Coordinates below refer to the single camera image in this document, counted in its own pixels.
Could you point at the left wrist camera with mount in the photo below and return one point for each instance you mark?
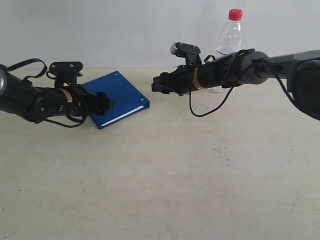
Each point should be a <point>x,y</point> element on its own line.
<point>65,73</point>

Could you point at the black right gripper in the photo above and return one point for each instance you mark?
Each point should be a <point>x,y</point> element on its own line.
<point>179,81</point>

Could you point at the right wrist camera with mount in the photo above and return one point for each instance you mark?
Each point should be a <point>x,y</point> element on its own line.
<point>190,52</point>

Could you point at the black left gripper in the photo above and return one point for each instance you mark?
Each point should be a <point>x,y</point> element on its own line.
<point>80,102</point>

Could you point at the blue ring binder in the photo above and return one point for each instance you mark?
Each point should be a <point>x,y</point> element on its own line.
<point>127,99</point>

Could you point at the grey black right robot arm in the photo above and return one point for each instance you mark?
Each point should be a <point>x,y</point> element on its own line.
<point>298,74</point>

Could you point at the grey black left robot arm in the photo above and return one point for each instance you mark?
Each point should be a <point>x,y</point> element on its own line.
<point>38,104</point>

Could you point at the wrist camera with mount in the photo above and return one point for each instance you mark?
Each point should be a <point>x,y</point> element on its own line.
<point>190,52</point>
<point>65,73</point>

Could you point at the clear water bottle red cap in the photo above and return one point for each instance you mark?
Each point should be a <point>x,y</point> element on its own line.
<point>231,35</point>

